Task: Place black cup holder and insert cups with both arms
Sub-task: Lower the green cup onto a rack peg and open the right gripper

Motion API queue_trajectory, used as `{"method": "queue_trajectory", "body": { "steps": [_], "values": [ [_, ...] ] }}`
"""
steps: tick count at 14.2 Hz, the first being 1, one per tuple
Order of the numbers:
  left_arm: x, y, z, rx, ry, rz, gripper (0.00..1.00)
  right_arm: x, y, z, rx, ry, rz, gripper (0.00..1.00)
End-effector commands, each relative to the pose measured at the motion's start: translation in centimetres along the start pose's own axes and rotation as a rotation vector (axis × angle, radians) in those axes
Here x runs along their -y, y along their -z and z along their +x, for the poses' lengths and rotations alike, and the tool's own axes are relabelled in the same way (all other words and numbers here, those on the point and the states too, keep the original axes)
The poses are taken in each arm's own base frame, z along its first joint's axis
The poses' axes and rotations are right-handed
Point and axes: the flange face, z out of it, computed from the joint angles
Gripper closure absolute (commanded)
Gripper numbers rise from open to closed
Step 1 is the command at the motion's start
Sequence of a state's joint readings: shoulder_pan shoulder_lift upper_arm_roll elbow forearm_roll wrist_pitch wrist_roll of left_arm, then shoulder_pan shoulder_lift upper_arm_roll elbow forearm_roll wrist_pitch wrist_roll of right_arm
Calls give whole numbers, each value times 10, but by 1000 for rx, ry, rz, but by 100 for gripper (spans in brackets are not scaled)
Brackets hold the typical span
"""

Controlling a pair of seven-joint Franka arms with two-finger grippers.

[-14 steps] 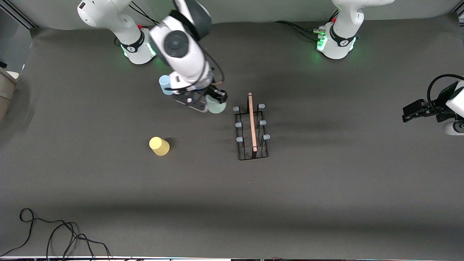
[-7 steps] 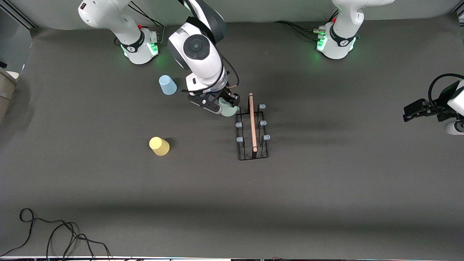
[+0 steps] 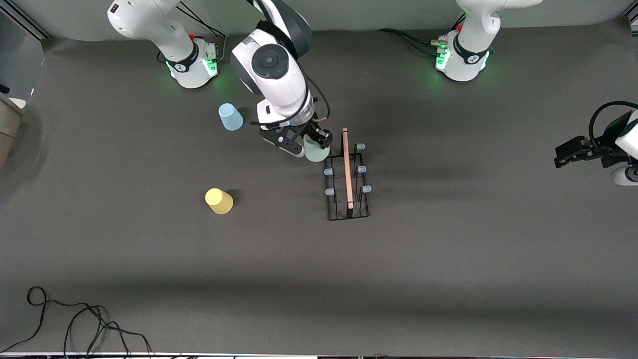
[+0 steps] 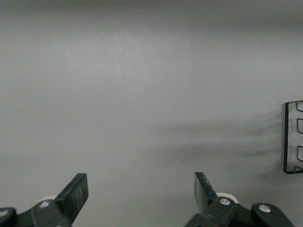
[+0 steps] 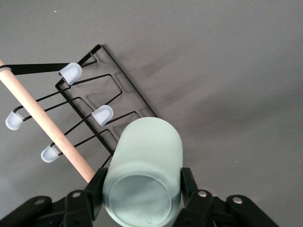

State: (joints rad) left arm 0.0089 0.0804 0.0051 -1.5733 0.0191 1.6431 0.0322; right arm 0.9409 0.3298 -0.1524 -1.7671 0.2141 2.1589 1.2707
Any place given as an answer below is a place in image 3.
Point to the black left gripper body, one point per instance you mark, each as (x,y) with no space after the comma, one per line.
(604,140)

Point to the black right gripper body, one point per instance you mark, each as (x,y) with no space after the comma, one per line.
(308,128)

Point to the pale green plastic cup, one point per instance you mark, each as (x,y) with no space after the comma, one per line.
(316,152)

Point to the yellow plastic cup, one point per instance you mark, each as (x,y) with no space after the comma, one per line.
(219,201)

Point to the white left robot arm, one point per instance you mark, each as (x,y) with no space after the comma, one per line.
(471,30)

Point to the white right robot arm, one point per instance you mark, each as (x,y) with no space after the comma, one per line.
(279,85)

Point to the light blue plastic cup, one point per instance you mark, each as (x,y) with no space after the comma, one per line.
(231,117)

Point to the dark grey table cloth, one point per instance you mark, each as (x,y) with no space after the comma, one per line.
(398,299)

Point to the beige box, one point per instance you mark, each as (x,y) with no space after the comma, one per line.
(10,129)

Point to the dark metal frame rail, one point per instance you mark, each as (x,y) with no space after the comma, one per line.
(31,23)
(634,21)

